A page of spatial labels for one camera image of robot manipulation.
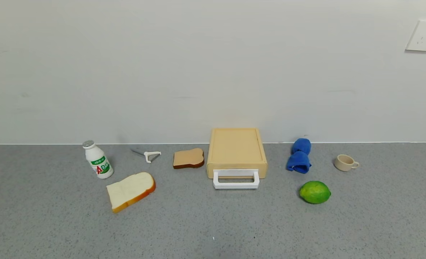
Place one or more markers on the yellow drawer cabinet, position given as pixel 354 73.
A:
pixel 236 147

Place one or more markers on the brown toast slice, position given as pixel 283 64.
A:
pixel 188 158

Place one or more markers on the white peeler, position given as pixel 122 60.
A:
pixel 148 155

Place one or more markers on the blue cloth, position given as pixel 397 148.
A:
pixel 299 160

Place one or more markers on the white bread slice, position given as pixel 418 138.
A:
pixel 129 190

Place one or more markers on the white milk bottle green label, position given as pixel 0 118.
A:
pixel 98 163

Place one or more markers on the green lime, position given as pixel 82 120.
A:
pixel 314 192

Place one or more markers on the beige cup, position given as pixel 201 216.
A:
pixel 344 162

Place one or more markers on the white wall outlet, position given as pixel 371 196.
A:
pixel 424 36

